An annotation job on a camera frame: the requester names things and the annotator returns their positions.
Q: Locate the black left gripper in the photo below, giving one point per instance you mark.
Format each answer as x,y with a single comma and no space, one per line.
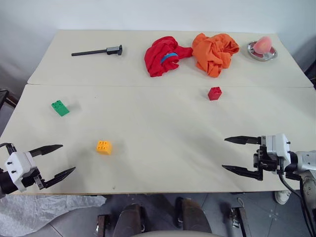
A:
29,180

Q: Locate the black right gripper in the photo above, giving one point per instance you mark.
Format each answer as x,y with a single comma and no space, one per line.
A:
265,161

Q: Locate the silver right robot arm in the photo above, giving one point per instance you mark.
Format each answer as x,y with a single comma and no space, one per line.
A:
306,160

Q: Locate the orange toy brick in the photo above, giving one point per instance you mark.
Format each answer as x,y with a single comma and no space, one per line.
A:
104,147

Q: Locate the green toy brick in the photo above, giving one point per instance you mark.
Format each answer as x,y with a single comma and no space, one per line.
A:
60,108

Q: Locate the white plastic sheet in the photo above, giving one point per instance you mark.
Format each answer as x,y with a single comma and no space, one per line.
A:
29,212

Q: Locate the white shoe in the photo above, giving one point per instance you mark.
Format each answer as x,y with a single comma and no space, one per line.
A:
282,196

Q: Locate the red toy brick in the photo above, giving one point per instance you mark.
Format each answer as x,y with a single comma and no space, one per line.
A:
214,94

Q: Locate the dark furniture piece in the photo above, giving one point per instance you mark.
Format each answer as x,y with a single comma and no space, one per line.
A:
6,98

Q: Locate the dark rounded shape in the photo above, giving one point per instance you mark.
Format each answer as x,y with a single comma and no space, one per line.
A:
130,218
192,217

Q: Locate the round metal dish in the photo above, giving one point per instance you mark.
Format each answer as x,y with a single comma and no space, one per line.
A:
264,57

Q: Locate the crumpled orange cloth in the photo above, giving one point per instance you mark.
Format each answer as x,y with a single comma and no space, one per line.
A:
213,54

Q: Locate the pink peach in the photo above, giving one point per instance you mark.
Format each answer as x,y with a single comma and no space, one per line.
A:
263,45

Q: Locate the black caliper tool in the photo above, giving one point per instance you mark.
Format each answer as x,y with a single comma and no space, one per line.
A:
93,52

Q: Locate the crumpled red cloth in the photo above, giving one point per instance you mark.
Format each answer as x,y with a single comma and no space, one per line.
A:
156,61

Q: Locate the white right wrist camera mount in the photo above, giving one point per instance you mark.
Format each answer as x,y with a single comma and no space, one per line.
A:
277,145

